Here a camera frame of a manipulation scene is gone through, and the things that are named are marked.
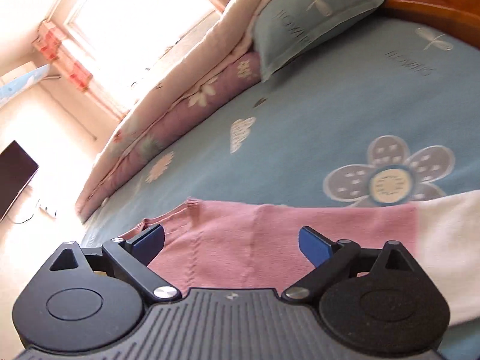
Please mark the white wall power strip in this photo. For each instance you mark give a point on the white wall power strip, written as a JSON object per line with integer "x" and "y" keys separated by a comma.
{"x": 47, "y": 210}

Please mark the wooden bed headboard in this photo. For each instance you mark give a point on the wooden bed headboard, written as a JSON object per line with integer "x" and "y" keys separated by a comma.
{"x": 442, "y": 3}

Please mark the pink and cream knit sweater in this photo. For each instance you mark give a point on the pink and cream knit sweater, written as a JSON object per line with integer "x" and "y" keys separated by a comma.
{"x": 262, "y": 243}

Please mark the black wall television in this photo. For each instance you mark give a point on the black wall television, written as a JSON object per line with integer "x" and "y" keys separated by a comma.
{"x": 15, "y": 180}

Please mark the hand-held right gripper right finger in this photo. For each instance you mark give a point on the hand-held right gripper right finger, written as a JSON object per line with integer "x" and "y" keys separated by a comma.
{"x": 314, "y": 246}

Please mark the folded pink floral quilt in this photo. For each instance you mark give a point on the folded pink floral quilt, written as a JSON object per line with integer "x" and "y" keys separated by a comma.
{"x": 180, "y": 93}

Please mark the grey-blue pillow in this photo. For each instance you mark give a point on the grey-blue pillow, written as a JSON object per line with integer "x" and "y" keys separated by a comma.
{"x": 307, "y": 18}

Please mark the air conditioner with blue cover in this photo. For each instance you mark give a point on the air conditioner with blue cover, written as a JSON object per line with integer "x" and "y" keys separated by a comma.
{"x": 20, "y": 82}

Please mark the window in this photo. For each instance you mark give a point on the window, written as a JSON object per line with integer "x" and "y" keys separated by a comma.
{"x": 138, "y": 18}

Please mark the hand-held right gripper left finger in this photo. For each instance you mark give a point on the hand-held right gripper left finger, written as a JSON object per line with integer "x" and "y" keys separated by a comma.
{"x": 148, "y": 243}

